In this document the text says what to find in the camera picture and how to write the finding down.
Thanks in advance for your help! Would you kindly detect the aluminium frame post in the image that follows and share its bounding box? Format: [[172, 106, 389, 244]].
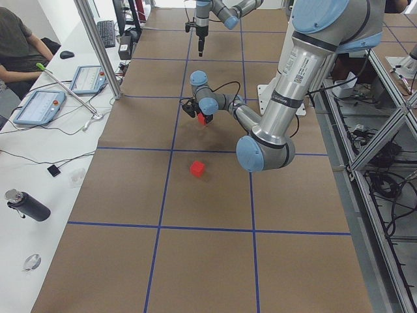
[[74, 0, 122, 100]]

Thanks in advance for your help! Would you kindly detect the near blue teach pendant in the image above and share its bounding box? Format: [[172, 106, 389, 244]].
[[13, 91, 66, 126]]

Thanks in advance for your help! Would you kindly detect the red block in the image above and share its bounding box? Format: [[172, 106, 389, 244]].
[[190, 160, 205, 177], [197, 113, 209, 125]]

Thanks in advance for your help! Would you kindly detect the blue teach pendant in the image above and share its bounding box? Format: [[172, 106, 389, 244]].
[[13, 91, 66, 126], [70, 65, 107, 96]]

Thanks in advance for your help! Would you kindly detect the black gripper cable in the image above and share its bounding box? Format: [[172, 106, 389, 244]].
[[208, 81, 300, 138]]

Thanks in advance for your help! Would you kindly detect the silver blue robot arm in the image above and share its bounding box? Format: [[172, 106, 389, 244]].
[[186, 0, 263, 57], [182, 1, 385, 172]]

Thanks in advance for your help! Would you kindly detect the black water bottle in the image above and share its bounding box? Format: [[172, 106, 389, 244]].
[[5, 189, 51, 222]]

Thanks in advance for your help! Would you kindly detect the far blue teach pendant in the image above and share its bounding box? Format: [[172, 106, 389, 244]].
[[70, 65, 107, 96]]

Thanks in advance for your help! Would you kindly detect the black keyboard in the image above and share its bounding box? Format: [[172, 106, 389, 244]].
[[96, 20, 115, 48]]

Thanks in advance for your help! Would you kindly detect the metal rod with handle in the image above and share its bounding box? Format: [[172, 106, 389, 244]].
[[36, 63, 104, 120]]

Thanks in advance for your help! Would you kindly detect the black computer mouse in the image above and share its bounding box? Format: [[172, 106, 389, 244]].
[[59, 50, 75, 59]]

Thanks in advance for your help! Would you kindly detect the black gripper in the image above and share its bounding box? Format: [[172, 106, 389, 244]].
[[204, 114, 214, 123], [196, 25, 209, 57]]

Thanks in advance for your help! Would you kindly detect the seated person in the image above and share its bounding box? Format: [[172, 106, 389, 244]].
[[1, 7, 61, 99]]

